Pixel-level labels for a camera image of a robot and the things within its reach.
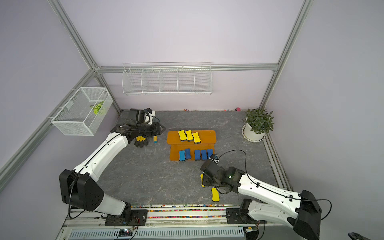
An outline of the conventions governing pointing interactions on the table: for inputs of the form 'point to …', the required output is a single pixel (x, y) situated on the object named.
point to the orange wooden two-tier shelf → (208, 138)
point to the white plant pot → (251, 136)
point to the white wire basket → (84, 114)
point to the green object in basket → (96, 107)
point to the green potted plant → (260, 120)
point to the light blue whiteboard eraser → (182, 155)
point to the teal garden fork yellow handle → (155, 139)
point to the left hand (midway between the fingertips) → (163, 129)
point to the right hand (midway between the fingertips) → (203, 177)
